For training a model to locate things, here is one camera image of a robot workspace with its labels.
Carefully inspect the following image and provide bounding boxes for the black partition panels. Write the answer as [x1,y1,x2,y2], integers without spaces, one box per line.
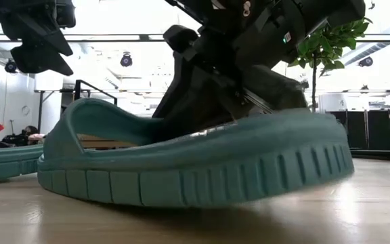
[328,108,390,150]

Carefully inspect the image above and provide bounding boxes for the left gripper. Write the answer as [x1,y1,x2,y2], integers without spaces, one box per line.
[0,0,77,77]

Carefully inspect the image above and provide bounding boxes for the dark background table frame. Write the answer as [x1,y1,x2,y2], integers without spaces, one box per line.
[34,88,77,135]

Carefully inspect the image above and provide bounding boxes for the black ceiling light rail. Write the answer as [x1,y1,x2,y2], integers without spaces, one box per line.
[0,33,390,43]

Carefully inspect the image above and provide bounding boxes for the black metal shoe shelf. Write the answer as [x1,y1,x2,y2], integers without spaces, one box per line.
[74,79,118,106]

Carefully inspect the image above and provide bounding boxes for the black aluminium rig frame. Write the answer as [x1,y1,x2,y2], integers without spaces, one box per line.
[349,148,390,162]

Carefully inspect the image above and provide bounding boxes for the potted green leafy plant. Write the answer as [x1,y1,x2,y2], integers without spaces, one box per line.
[286,16,374,115]

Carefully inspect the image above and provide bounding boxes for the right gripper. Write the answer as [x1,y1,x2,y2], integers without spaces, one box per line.
[152,0,321,144]

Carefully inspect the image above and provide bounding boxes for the person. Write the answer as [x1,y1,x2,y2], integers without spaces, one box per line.
[22,125,46,146]

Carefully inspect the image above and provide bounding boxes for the green foam slide sandal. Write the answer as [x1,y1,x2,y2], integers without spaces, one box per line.
[0,144,44,184]
[37,98,355,208]

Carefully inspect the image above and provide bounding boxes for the white cylinder appliance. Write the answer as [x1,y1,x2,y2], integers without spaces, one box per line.
[318,93,348,113]

